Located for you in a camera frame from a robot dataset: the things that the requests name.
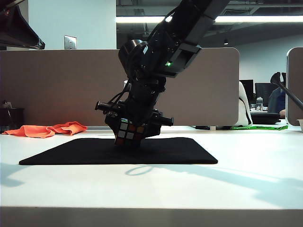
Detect black diagonal pole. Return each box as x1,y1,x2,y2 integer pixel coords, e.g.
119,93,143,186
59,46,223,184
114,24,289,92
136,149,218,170
270,72,303,108

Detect wide brown desk divider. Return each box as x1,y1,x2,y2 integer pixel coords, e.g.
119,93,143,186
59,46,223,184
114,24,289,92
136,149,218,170
0,47,240,127

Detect black zip case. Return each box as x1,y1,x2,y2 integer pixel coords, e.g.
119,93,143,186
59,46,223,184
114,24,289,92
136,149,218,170
250,113,282,125

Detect black mesh pen holder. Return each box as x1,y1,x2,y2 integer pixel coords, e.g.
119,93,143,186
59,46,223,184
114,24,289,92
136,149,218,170
0,108,25,134

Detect green printed tape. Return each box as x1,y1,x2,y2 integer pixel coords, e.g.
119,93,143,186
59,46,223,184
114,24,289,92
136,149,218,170
231,125,289,131

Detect brown divider with white edge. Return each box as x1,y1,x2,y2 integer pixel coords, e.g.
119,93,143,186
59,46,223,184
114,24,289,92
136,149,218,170
285,46,303,127

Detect orange cloth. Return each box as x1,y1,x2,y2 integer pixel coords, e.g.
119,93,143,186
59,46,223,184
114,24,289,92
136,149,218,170
2,121,88,139

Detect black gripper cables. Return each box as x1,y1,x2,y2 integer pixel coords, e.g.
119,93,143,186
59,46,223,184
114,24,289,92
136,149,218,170
107,81,131,105

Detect person in dark blue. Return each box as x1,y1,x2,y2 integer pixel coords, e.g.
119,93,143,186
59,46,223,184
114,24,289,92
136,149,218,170
268,88,287,119

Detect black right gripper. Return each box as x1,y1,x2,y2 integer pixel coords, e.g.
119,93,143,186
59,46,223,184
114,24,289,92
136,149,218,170
94,80,175,140

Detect black mouse pad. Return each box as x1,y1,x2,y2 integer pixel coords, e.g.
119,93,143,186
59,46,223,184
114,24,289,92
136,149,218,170
18,137,219,166

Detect long ceiling light strip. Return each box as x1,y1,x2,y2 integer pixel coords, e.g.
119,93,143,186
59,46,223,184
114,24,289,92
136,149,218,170
116,15,303,24

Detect metal wall outlet plate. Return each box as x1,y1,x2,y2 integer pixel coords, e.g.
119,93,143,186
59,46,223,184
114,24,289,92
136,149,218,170
63,35,78,50

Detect black computer monitor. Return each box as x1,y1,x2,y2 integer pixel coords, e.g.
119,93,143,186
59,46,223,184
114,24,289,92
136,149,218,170
255,83,277,105
239,79,254,97

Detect multicoloured puzzle cube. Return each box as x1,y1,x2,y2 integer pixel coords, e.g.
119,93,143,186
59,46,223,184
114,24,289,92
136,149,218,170
115,118,145,148

